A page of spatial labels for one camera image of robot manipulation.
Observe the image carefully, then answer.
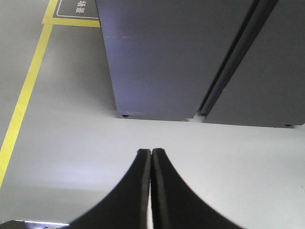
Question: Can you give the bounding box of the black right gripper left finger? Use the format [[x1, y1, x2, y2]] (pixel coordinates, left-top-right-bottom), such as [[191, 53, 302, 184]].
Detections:
[[69, 149, 151, 229]]

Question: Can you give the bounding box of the dark floor sign white text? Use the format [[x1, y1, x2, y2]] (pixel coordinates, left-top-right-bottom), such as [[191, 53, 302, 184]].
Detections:
[[53, 0, 99, 20]]

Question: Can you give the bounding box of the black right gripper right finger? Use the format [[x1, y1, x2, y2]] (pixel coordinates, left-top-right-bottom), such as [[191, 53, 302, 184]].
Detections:
[[151, 148, 241, 229]]

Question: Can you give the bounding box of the dark grey fridge body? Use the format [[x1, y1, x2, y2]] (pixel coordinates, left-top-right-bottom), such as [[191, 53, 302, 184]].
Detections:
[[200, 0, 305, 128]]

